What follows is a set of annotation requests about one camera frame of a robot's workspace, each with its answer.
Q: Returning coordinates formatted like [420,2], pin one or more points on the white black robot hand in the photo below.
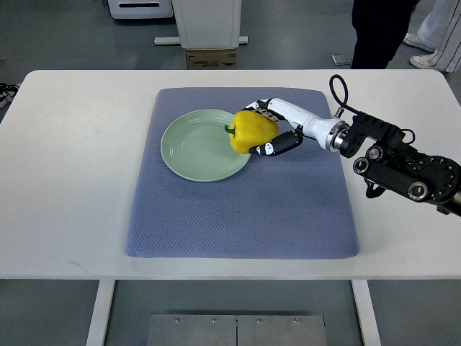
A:
[328,133]

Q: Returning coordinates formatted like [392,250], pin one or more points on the yellow bell pepper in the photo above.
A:
[249,129]

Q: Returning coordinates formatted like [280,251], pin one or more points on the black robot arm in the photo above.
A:
[391,163]

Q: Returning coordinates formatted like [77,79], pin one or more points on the grey floor socket plate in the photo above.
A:
[341,60]

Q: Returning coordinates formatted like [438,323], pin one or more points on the light green plate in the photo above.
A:
[196,147]

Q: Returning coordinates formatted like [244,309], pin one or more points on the blue grey table mat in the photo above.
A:
[292,206]

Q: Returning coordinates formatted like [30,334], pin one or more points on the person in black trousers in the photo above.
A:
[380,28]

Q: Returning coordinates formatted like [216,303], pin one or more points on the cardboard box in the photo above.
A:
[214,59]

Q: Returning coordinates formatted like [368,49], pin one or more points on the person in striped trousers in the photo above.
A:
[439,35]

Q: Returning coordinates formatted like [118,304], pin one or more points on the white table leg right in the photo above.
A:
[365,313]

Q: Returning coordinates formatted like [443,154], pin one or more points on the white table leg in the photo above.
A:
[100,315]
[365,313]

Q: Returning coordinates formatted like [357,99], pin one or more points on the white appliance with slot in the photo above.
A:
[140,9]

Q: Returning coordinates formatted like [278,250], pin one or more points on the white table leg left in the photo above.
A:
[100,315]

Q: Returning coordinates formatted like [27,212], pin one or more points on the black white sneaker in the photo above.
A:
[8,93]

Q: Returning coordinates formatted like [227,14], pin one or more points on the white machine pedestal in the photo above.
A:
[206,25]

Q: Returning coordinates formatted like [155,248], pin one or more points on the grey metal base plate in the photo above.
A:
[228,329]

